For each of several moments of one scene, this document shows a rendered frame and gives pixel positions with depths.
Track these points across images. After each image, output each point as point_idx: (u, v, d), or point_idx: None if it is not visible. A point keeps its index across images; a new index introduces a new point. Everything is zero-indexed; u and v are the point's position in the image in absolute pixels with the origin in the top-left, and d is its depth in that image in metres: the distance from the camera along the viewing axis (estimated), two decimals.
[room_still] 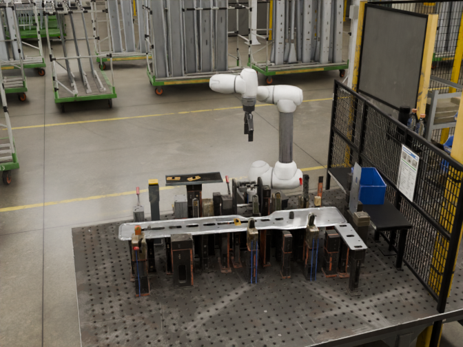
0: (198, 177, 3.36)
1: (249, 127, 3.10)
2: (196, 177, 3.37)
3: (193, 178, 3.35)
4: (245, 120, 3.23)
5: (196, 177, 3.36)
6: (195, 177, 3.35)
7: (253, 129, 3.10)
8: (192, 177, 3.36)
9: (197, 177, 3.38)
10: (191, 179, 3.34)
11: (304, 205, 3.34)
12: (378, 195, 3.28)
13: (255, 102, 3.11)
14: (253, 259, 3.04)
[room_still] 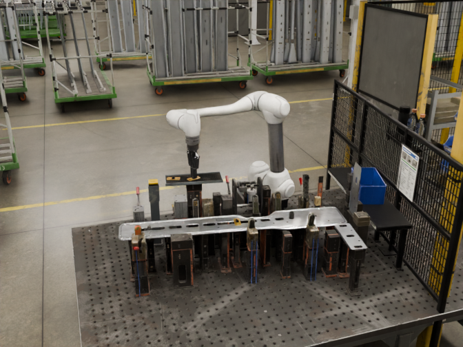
0: (198, 177, 3.36)
1: (195, 166, 3.28)
2: (196, 177, 3.37)
3: (193, 178, 3.35)
4: (191, 162, 3.32)
5: (196, 177, 3.36)
6: None
7: (198, 167, 3.29)
8: (192, 177, 3.35)
9: (197, 177, 3.38)
10: (191, 179, 3.34)
11: (304, 205, 3.34)
12: (378, 195, 3.28)
13: (199, 140, 3.25)
14: (253, 259, 3.04)
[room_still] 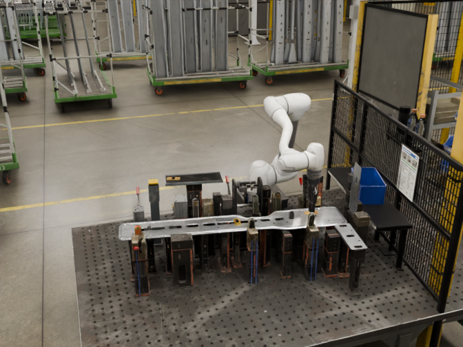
0: (315, 213, 3.21)
1: (313, 202, 3.13)
2: (314, 211, 3.22)
3: None
4: (310, 196, 3.18)
5: (313, 212, 3.22)
6: None
7: (315, 202, 3.14)
8: (309, 211, 3.22)
9: (315, 212, 3.23)
10: (308, 213, 3.21)
11: (304, 205, 3.34)
12: (378, 195, 3.28)
13: (320, 175, 3.09)
14: (253, 259, 3.04)
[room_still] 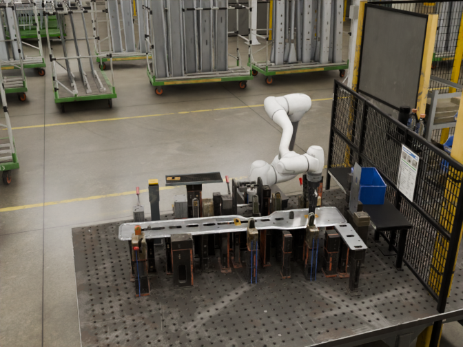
0: (315, 216, 3.22)
1: (313, 204, 3.14)
2: (314, 215, 3.23)
3: None
4: (310, 198, 3.19)
5: None
6: None
7: (315, 205, 3.15)
8: None
9: (315, 215, 3.24)
10: (308, 216, 3.22)
11: (304, 205, 3.34)
12: (378, 195, 3.28)
13: (320, 178, 3.10)
14: (253, 259, 3.04)
